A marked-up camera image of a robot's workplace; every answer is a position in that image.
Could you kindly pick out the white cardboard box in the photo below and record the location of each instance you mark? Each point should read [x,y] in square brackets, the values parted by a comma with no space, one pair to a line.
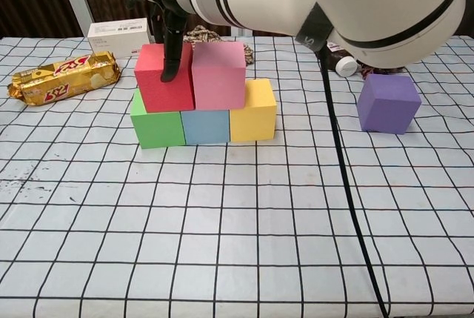
[118,36]

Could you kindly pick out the purple foam cube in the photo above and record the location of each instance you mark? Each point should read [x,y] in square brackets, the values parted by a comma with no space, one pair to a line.
[389,106]

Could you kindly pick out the pink foam cube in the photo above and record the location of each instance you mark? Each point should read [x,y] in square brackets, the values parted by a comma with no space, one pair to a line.
[218,81]

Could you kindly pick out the white black checkered tablecloth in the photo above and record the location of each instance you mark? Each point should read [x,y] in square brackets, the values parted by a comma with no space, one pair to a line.
[222,240]

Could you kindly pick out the red foam cube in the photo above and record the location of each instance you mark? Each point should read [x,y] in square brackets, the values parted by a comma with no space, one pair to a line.
[159,92]

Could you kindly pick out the green foam cube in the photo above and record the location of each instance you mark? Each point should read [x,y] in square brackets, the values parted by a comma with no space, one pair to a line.
[159,130]

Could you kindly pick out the golden snack package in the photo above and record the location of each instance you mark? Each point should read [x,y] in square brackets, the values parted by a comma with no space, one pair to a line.
[63,81]

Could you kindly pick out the yellow foam cube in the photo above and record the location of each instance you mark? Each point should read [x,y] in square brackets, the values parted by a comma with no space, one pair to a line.
[253,121]

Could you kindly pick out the dark brown bottle white cap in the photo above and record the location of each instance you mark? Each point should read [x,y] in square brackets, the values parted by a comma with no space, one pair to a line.
[344,64]

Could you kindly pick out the blue foam cube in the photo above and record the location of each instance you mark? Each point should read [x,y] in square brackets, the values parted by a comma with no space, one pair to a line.
[205,127]

